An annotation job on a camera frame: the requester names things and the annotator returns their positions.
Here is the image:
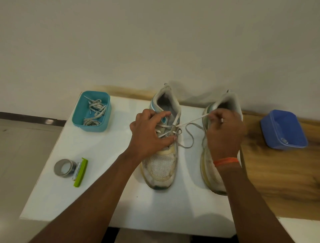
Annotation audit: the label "person's left hand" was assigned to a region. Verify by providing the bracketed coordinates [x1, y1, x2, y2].
[125, 109, 178, 163]

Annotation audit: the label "person's right hand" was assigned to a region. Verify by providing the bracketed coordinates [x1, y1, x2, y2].
[206, 108, 247, 162]

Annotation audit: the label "worn white sneaker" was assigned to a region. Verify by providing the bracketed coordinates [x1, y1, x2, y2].
[200, 90, 244, 196]
[140, 84, 182, 190]

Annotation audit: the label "person's right forearm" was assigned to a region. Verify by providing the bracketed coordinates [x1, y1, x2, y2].
[216, 163, 295, 243]

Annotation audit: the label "person's left forearm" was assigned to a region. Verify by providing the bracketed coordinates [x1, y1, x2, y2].
[29, 153, 140, 243]

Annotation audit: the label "orange thread wristband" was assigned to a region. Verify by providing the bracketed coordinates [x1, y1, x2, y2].
[213, 157, 240, 168]

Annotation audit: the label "blue plastic container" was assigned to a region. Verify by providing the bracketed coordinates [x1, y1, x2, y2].
[260, 109, 309, 151]

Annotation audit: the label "teal plastic container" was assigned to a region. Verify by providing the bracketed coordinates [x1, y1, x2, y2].
[72, 90, 111, 133]

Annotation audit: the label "green utility cutter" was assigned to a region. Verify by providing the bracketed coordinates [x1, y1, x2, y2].
[72, 158, 89, 188]

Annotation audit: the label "grey tape roll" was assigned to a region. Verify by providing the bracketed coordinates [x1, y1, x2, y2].
[54, 159, 77, 179]

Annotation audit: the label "black trousers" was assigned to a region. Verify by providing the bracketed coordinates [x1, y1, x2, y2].
[105, 226, 240, 243]

